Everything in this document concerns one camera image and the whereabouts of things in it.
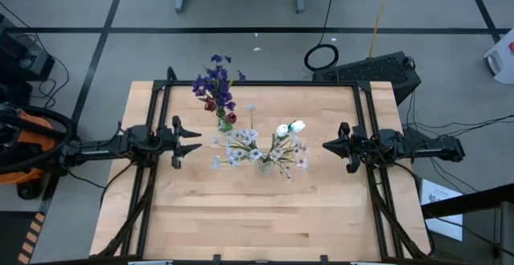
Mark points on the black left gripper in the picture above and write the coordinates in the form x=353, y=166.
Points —
x=168, y=142

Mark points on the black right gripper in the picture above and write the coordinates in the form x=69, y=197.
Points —
x=361, y=148

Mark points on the white artificial flower spray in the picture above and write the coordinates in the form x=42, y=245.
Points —
x=301, y=161
x=245, y=134

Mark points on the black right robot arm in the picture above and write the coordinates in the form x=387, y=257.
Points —
x=433, y=148

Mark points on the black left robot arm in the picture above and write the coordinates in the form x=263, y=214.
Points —
x=100, y=150

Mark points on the green glass vase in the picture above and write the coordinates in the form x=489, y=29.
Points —
x=225, y=126

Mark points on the clear ribbed glass vase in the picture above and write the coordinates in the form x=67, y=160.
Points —
x=265, y=168

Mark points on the black perforated computer tower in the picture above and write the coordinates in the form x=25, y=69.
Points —
x=369, y=70

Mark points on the printed paper sheet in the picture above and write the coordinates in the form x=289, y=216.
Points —
x=445, y=227

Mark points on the black metal beam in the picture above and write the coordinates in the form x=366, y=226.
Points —
x=470, y=202

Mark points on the orange black shop vacuum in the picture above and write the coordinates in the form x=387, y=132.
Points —
x=30, y=136

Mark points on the white plastic housing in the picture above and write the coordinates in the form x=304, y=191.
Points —
x=502, y=62

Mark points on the black equipment box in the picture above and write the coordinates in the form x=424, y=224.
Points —
x=24, y=62

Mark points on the black frame clamp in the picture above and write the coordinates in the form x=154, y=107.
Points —
x=323, y=259
x=217, y=259

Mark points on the silver frame bracket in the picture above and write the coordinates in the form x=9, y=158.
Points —
x=150, y=263
x=367, y=263

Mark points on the grey metal post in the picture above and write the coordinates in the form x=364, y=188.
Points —
x=506, y=237

